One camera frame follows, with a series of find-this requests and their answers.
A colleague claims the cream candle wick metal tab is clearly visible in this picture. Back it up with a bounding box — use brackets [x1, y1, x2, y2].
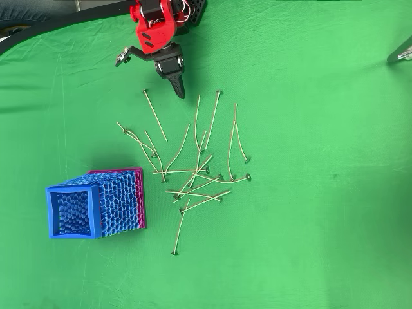
[173, 155, 214, 198]
[171, 199, 191, 256]
[179, 189, 232, 215]
[153, 166, 211, 175]
[144, 130, 168, 183]
[142, 89, 169, 142]
[165, 190, 223, 205]
[194, 95, 203, 154]
[234, 102, 251, 164]
[116, 122, 158, 160]
[188, 130, 207, 189]
[204, 90, 224, 151]
[123, 127, 161, 174]
[173, 174, 224, 204]
[164, 124, 191, 177]
[227, 120, 238, 182]
[192, 173, 252, 184]

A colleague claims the blue and magenta lattice basket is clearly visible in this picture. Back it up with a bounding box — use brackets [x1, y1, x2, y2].
[45, 167, 147, 241]

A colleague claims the blue denim trouser leg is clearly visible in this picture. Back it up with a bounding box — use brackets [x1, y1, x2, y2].
[0, 0, 80, 25]

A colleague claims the green cloth with black edge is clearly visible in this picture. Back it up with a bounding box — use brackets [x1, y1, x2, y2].
[0, 0, 412, 309]

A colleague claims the chrome stand pole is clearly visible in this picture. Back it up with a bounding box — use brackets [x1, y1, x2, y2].
[387, 37, 412, 64]

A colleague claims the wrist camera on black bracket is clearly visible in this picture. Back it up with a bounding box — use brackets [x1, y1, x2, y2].
[115, 46, 154, 68]

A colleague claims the red white elbow servo cable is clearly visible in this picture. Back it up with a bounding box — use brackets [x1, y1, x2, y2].
[175, 0, 194, 24]

